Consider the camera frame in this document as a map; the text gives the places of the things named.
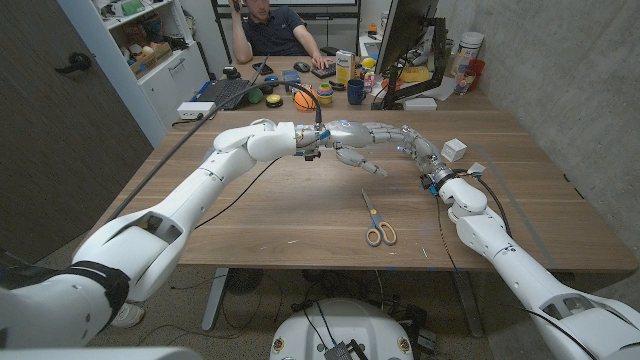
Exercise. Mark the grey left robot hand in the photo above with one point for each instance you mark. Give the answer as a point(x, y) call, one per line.
point(350, 134)

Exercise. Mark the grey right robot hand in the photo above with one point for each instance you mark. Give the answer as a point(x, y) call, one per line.
point(429, 156)

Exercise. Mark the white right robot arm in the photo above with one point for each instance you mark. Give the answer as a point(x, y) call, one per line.
point(520, 270)

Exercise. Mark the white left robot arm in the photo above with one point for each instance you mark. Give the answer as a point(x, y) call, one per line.
point(200, 190)

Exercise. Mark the small white cube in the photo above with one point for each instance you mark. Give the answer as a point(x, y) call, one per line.
point(454, 149)

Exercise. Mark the dark blue mug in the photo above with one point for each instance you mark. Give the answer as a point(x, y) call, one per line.
point(356, 92)

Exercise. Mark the stack of colourful cups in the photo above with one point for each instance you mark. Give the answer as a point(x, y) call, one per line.
point(325, 94)

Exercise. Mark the flat white box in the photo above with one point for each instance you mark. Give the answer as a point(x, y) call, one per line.
point(420, 104)

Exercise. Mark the small orange basketball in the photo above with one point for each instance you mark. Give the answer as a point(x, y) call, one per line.
point(303, 101)

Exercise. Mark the yellow white carton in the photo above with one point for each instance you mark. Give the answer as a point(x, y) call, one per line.
point(344, 67)

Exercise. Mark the black keypad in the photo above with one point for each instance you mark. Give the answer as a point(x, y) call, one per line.
point(324, 70)

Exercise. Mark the clear plastic cup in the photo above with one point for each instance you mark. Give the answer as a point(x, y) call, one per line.
point(463, 82)

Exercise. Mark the black computer mouse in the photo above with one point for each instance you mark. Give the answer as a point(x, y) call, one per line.
point(302, 67)

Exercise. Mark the blue box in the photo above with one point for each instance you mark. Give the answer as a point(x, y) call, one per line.
point(291, 76)

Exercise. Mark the yellow bowl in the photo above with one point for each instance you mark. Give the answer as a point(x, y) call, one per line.
point(415, 74)

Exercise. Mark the yellow black button disc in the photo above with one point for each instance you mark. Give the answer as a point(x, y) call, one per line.
point(274, 100)

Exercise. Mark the blue black button disc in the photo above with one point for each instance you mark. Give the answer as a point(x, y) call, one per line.
point(272, 78)

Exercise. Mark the red cup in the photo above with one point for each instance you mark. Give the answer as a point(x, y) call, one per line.
point(477, 70)

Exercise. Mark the green ball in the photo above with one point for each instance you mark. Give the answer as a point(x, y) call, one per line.
point(255, 96)

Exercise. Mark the white canister with label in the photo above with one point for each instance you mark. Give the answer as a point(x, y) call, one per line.
point(468, 52)

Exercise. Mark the black computer monitor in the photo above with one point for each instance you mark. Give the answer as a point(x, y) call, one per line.
point(405, 30)

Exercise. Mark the person in dark polo shirt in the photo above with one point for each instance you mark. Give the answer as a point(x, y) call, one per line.
point(275, 35)

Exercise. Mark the black laptop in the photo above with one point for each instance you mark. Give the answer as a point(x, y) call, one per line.
point(227, 92)

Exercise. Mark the black round gadget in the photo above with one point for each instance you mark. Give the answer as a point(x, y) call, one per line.
point(231, 72)

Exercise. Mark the grey metal table leg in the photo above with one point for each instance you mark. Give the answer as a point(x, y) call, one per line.
point(216, 300)
point(469, 305)

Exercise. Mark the white power box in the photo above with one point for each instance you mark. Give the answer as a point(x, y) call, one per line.
point(192, 109)

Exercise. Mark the white shelf cabinet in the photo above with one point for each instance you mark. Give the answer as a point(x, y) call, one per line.
point(170, 80)

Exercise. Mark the white robot torso base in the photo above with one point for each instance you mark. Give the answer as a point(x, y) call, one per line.
point(342, 330)

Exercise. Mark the cardboard box with items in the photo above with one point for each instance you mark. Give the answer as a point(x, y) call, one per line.
point(150, 59)

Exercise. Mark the white sneaker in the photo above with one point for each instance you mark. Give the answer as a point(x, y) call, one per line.
point(129, 315)

